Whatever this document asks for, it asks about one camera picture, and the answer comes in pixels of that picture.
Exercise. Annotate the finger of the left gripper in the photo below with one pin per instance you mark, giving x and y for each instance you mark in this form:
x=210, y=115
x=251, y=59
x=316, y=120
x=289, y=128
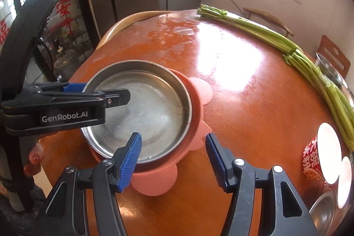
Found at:
x=115, y=97
x=74, y=87

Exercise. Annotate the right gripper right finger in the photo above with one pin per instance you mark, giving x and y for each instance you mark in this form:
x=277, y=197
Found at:
x=282, y=210

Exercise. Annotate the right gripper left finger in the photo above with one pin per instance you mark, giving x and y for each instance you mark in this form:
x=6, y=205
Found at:
x=65, y=211

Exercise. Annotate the deep steel bowl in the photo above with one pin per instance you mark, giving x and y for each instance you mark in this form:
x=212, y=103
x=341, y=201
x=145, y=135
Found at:
x=323, y=211

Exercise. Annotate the shallow steel plate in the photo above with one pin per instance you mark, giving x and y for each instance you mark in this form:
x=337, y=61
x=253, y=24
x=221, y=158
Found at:
x=159, y=109

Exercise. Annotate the red instant noodle bowl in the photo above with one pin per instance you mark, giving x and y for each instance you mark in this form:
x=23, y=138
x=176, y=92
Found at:
x=321, y=158

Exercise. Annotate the left hand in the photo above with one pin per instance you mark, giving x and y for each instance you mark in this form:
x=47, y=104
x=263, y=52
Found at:
x=35, y=157

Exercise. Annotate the light wooden chair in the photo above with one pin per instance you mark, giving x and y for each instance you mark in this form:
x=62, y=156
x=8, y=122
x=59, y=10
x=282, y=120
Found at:
x=126, y=22

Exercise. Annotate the pink flower silicone mat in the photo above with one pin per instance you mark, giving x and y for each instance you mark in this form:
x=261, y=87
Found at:
x=158, y=177

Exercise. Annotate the celery bunch near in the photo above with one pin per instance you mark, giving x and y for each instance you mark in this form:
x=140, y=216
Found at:
x=338, y=104

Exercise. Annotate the celery bunch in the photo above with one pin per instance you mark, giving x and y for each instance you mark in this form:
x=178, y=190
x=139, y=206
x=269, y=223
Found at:
x=250, y=27
x=338, y=104

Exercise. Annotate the steel bowl at table edge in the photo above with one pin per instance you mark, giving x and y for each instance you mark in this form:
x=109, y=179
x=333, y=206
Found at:
x=329, y=71

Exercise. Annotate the celery bunch far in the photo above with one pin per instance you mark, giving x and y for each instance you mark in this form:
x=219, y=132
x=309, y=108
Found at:
x=250, y=27

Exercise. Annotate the brown wooden chair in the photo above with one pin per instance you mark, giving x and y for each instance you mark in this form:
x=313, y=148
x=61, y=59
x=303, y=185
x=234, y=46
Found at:
x=334, y=55

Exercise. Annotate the curved back wooden chair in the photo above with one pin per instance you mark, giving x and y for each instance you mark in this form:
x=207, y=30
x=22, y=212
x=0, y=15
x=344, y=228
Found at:
x=269, y=18

